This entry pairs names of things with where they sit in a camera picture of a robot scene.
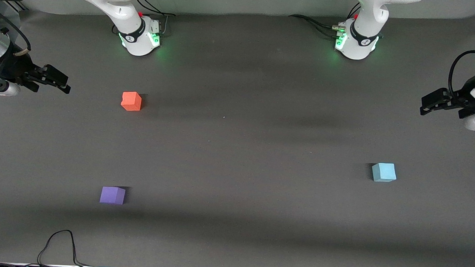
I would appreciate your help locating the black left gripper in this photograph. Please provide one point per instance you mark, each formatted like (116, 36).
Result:
(465, 96)

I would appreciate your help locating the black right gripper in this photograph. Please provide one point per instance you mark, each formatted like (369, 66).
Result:
(15, 68)

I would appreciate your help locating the light blue foam block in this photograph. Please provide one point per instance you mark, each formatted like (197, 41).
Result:
(383, 172)

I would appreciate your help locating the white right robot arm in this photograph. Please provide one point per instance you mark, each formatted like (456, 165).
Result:
(119, 4)

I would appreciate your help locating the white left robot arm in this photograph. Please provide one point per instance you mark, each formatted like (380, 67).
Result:
(364, 30)

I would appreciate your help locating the orange foam block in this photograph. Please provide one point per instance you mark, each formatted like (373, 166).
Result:
(131, 101)

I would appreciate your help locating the purple foam block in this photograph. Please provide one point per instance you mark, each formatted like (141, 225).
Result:
(112, 195)

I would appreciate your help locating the dark grey table mat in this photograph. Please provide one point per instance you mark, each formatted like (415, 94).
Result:
(236, 149)

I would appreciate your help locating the aluminium frame rail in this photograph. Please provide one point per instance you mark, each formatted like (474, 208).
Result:
(16, 6)

